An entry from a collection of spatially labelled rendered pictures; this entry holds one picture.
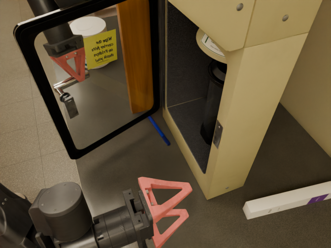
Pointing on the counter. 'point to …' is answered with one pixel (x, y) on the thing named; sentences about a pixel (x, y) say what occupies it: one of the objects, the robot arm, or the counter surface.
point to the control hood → (219, 19)
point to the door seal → (46, 82)
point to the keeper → (217, 134)
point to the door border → (47, 77)
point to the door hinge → (162, 50)
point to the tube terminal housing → (250, 90)
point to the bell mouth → (209, 46)
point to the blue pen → (159, 130)
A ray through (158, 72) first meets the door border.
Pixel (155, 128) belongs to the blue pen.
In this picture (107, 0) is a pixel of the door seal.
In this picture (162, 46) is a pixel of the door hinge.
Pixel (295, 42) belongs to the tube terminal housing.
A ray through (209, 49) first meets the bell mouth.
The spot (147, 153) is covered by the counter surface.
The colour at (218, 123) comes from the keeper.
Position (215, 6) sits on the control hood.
